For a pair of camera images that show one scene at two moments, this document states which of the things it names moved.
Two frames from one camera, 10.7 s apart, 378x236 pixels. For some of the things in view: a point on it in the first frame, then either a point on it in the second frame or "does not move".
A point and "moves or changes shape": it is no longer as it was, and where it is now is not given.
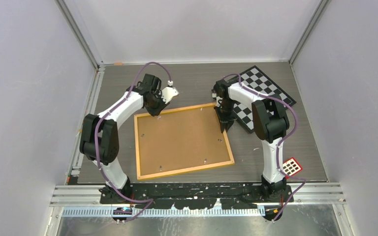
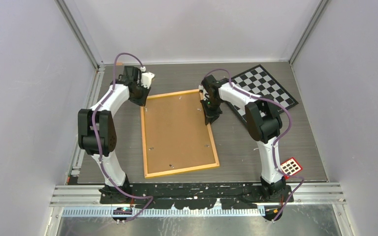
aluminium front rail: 324,195 does not move
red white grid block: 291,166 does not move
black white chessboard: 253,79 does not move
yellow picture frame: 180,141 moves or changes shape
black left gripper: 154,113 -> 142,102
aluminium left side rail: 74,172 does not move
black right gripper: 226,122 -> 210,116
